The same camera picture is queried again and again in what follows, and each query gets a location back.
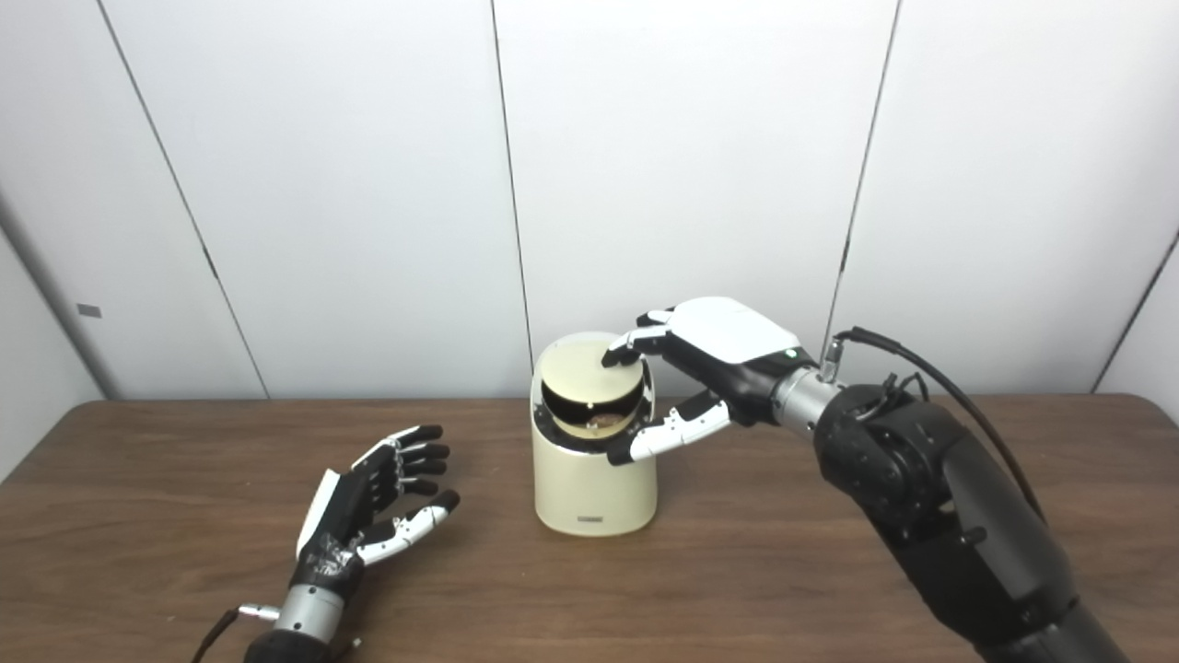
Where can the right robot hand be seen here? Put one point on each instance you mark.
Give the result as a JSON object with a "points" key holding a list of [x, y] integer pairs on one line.
{"points": [[737, 345]]}

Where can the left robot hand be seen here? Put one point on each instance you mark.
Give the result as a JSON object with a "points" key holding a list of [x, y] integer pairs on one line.
{"points": [[341, 520]]}

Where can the cream round bin lid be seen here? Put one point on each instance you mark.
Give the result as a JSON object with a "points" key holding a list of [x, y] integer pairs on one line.
{"points": [[580, 373]]}

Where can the cream-colored bin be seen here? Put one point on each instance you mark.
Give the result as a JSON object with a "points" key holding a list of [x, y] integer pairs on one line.
{"points": [[589, 488]]}

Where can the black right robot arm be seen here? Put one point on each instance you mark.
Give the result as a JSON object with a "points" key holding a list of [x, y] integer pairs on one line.
{"points": [[949, 497]]}

